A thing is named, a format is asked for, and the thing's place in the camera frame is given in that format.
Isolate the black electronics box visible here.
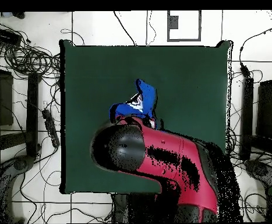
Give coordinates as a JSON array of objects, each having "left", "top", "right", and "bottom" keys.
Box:
[{"left": 0, "top": 27, "right": 23, "bottom": 47}]

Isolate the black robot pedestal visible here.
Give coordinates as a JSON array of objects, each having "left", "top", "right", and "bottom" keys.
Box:
[{"left": 112, "top": 193, "right": 181, "bottom": 223}]

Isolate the dark monitor panel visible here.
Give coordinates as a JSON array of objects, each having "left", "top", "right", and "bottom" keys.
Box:
[
  {"left": 0, "top": 53, "right": 14, "bottom": 127},
  {"left": 256, "top": 78, "right": 272, "bottom": 141}
]

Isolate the black power strip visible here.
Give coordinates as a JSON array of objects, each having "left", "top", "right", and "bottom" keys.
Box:
[{"left": 41, "top": 108, "right": 61, "bottom": 148}]

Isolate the black cable tangle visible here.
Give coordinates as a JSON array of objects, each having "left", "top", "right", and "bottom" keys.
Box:
[{"left": 0, "top": 19, "right": 62, "bottom": 81}]

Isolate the black stand beam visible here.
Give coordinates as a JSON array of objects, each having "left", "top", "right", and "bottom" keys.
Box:
[
  {"left": 26, "top": 73, "right": 42, "bottom": 157},
  {"left": 240, "top": 76, "right": 255, "bottom": 160}
]

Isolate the grey rectangular frame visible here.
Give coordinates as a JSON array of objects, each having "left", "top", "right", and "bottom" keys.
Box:
[{"left": 167, "top": 10, "right": 202, "bottom": 42}]

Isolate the blue printed shirt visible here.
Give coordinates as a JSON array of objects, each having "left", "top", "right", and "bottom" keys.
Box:
[{"left": 108, "top": 78, "right": 158, "bottom": 130}]

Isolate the grey chair base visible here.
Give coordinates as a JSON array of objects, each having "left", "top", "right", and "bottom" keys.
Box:
[
  {"left": 0, "top": 155, "right": 35, "bottom": 223},
  {"left": 243, "top": 159, "right": 272, "bottom": 187}
]

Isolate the dark green tablecloth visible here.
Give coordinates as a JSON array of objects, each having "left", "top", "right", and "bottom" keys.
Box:
[{"left": 59, "top": 39, "right": 234, "bottom": 195}]

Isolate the black cable with plug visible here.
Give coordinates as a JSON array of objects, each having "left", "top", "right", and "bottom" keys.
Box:
[{"left": 239, "top": 22, "right": 272, "bottom": 78}]

